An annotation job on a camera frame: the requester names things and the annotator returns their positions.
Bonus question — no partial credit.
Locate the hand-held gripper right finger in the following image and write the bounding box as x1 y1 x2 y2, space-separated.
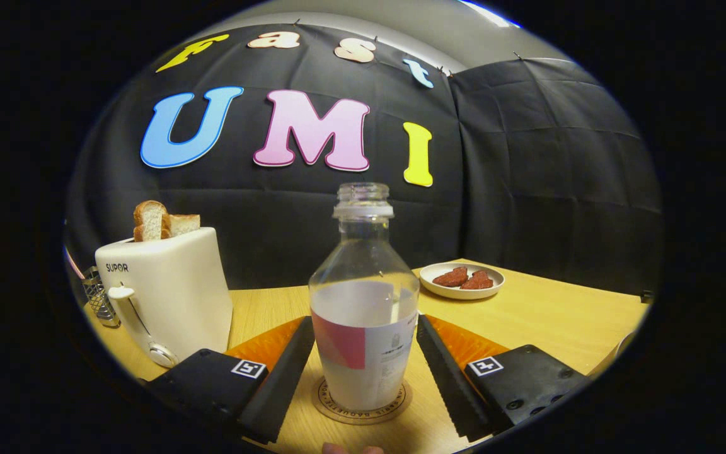
416 313 591 442

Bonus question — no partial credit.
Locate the white toaster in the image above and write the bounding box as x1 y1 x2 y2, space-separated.
95 227 234 369

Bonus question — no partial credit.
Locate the round brown coaster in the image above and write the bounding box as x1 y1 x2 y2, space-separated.
313 376 413 425

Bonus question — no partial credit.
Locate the toast slice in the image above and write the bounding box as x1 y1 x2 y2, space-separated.
133 201 170 242
168 214 201 238

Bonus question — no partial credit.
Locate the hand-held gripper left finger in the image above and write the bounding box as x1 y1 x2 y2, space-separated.
146 315 316 444

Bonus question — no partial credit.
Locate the white round plate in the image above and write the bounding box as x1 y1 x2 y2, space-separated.
419 262 505 300

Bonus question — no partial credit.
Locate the metal wire holder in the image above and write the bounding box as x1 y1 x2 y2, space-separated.
81 266 121 328

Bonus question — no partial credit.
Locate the wooden table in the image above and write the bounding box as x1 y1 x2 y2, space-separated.
86 259 650 454

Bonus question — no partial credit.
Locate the clear juice bottle white label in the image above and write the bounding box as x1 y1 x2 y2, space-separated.
309 183 420 412

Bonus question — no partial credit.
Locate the black backdrop cloth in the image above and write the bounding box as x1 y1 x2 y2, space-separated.
64 24 663 297

